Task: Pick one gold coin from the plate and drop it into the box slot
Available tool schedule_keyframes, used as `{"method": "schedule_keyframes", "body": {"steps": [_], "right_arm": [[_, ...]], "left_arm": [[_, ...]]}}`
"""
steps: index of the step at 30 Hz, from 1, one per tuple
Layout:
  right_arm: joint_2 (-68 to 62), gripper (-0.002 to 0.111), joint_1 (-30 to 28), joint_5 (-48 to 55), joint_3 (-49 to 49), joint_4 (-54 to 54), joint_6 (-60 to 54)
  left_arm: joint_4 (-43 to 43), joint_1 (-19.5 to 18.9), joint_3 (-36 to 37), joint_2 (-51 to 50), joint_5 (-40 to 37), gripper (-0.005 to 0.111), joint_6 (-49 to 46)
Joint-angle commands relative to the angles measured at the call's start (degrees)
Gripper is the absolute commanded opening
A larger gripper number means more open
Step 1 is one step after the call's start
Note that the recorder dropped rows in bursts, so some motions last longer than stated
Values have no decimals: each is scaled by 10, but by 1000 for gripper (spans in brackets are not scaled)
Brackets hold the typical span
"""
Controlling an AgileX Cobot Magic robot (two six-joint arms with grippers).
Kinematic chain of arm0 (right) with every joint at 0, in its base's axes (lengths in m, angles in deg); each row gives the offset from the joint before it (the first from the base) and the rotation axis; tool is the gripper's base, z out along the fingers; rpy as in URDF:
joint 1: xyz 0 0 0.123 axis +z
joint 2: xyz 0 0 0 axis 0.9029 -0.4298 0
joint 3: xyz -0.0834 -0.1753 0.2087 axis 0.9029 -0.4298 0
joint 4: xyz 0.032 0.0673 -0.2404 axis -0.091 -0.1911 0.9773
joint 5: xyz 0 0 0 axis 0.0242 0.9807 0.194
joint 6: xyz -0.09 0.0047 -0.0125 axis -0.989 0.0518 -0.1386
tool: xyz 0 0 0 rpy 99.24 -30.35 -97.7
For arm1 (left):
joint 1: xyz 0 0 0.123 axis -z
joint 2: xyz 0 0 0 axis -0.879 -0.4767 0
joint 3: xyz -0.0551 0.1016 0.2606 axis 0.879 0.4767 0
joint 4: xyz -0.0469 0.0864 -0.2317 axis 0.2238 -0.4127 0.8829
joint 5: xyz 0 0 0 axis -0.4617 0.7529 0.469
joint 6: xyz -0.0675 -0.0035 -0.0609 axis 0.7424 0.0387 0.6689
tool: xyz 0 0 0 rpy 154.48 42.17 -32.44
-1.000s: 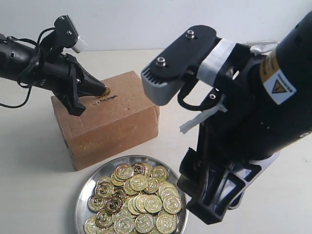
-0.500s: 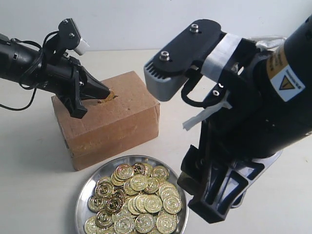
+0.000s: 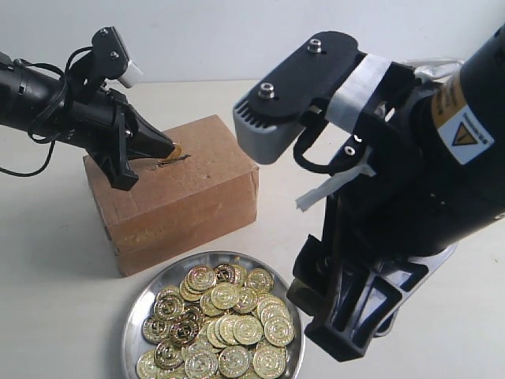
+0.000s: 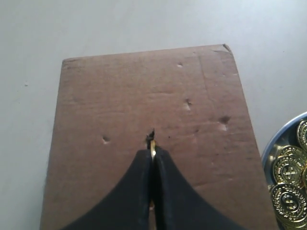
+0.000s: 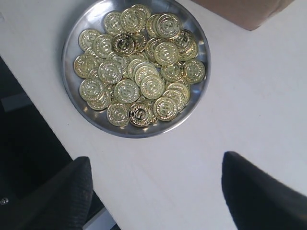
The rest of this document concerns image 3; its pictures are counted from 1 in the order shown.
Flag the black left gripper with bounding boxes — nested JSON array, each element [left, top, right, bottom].
[[62, 88, 175, 190]]

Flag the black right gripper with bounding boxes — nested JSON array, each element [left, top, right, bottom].
[[287, 64, 449, 362]]

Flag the gold coin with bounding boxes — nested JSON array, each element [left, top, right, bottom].
[[153, 295, 185, 321], [214, 263, 247, 287], [245, 268, 275, 293], [186, 265, 217, 291], [233, 316, 264, 345], [211, 283, 239, 310], [252, 347, 286, 379], [136, 350, 159, 379], [159, 143, 182, 164], [142, 316, 172, 343], [218, 345, 251, 378]]

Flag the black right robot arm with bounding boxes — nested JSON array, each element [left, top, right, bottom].
[[232, 29, 504, 362]]

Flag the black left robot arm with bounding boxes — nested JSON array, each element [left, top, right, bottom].
[[1, 54, 175, 191]]

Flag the brown cardboard slotted box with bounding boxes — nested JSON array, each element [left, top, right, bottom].
[[83, 114, 260, 276]]

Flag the gold coin right edge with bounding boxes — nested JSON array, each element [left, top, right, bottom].
[[264, 317, 295, 347]]

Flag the round steel plate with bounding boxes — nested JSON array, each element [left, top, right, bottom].
[[120, 250, 305, 378]]

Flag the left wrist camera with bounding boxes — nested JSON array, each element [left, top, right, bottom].
[[92, 26, 143, 88]]

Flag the black cable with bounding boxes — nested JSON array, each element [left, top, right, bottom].
[[0, 47, 95, 177]]

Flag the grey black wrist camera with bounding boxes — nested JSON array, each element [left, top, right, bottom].
[[233, 31, 391, 164]]

